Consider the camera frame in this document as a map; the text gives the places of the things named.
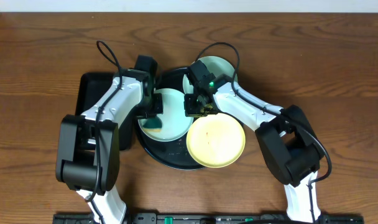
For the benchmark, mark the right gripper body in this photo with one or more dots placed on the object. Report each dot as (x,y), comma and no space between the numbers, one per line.
(194,107)

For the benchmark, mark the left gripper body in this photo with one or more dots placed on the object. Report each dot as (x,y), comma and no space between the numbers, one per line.
(150,107)

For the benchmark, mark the green sponge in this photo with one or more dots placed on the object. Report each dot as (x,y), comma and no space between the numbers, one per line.
(152,124)

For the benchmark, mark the light blue plate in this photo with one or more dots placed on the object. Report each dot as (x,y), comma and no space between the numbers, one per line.
(216,65)
(174,122)

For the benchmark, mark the yellow plate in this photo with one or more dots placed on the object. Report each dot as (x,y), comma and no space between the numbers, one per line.
(216,140)

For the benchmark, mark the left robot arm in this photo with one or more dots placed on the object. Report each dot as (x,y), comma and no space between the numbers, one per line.
(91,139)

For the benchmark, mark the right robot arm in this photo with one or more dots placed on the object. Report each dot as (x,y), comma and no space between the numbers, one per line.
(289,146)

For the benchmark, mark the rectangular black tray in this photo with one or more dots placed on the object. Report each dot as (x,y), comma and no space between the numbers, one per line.
(93,85)

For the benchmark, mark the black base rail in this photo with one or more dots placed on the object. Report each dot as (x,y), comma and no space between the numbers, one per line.
(152,218)

